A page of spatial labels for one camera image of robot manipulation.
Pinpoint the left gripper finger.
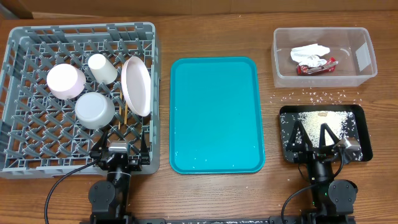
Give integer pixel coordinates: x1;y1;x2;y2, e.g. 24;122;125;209
91;131;108;152
140;131;149;156

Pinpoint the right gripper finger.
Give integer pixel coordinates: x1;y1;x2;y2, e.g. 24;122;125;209
285;120;312;152
318;123;341;149

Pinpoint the grey bowl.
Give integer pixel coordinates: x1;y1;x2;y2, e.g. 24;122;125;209
75;92;115;129

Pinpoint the wooden chopstick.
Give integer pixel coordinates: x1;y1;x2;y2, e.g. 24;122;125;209
118;90;123;130
124;102;128;125

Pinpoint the large white plate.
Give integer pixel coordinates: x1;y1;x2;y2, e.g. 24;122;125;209
121;56;151;117

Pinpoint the white cup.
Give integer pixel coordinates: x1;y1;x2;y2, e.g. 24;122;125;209
88;54;118;85

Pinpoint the small pink plate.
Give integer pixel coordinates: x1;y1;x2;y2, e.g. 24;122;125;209
46;63;86;100

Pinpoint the red snack wrapper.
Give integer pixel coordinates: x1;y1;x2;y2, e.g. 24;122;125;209
297;57;338;76

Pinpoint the white tissue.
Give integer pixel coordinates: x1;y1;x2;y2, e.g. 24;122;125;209
290;44;330;67

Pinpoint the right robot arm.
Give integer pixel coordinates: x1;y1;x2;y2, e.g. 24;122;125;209
280;121;361;223

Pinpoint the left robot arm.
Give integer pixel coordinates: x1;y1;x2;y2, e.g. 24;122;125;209
88;131;150;223

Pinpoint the grey dishwasher rack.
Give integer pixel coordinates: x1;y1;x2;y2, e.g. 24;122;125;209
1;22;161;179

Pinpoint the black tray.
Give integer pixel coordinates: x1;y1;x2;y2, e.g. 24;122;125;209
279;104;374;164

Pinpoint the pile of spilled rice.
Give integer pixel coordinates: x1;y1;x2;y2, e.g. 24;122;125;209
268;88;373;164

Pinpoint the teal serving tray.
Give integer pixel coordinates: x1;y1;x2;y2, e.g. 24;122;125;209
169;57;266;174

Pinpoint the clear plastic bin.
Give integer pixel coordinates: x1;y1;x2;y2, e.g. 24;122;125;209
271;27;377;88

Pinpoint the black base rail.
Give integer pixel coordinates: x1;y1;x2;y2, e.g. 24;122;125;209
136;216;302;224

